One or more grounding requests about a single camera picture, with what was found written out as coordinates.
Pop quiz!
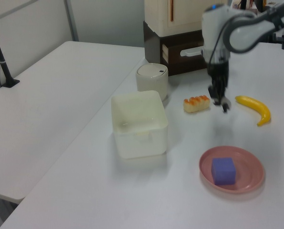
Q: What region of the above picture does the small beige lidded trash can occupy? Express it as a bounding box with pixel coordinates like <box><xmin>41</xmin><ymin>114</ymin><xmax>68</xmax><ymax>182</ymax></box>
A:
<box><xmin>135</xmin><ymin>62</ymin><xmax>169</xmax><ymax>101</ymax></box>

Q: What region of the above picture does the white drawer handle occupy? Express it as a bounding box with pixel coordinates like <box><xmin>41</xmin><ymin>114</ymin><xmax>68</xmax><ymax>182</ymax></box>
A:
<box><xmin>180</xmin><ymin>46</ymin><xmax>204</xmax><ymax>58</ymax></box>

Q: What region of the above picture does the black pole stand with clamp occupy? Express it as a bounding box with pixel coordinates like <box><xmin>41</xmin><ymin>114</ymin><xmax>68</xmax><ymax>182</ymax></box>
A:
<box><xmin>0</xmin><ymin>18</ymin><xmax>20</xmax><ymax>89</ymax></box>

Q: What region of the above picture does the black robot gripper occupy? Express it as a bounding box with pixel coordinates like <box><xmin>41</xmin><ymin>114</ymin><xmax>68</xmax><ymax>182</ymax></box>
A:
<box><xmin>204</xmin><ymin>47</ymin><xmax>231</xmax><ymax>106</ymax></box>

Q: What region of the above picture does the dark brown drawer cabinet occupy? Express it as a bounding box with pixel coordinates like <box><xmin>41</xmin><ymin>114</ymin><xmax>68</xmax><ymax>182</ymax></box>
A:
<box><xmin>143</xmin><ymin>20</ymin><xmax>203</xmax><ymax>77</ymax></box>

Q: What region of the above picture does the yellow toy banana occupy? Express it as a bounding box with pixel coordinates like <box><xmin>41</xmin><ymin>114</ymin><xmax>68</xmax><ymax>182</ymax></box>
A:
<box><xmin>234</xmin><ymin>95</ymin><xmax>272</xmax><ymax>127</ymax></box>

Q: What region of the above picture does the orange glazed toy bread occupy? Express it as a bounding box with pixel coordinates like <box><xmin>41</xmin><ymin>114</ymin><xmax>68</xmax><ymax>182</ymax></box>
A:
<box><xmin>183</xmin><ymin>94</ymin><xmax>211</xmax><ymax>113</ymax></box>

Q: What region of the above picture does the pink round plate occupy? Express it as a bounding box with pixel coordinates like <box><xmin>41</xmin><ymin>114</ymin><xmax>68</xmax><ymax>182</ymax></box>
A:
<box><xmin>198</xmin><ymin>146</ymin><xmax>266</xmax><ymax>194</ymax></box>

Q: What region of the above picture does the black and white panda toy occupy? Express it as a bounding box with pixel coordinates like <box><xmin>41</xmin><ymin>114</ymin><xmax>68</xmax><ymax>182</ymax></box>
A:
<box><xmin>220</xmin><ymin>96</ymin><xmax>232</xmax><ymax>114</ymax></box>

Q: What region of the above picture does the brown wooden drawer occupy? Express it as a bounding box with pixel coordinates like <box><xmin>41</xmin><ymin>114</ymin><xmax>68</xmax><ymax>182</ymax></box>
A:
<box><xmin>162</xmin><ymin>35</ymin><xmax>208</xmax><ymax>77</ymax></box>

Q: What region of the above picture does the purple foam cube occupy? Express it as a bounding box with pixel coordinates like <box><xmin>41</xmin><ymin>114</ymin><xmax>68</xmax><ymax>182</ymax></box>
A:
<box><xmin>211</xmin><ymin>157</ymin><xmax>237</xmax><ymax>186</ymax></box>

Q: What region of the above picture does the cream plastic cabinet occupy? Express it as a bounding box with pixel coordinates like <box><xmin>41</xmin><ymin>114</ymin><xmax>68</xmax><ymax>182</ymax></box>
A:
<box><xmin>144</xmin><ymin>0</ymin><xmax>204</xmax><ymax>37</ymax></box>

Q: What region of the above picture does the cream plastic bin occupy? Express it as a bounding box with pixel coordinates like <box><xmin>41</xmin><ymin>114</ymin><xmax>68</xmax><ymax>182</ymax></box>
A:
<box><xmin>111</xmin><ymin>90</ymin><xmax>169</xmax><ymax>160</ymax></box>

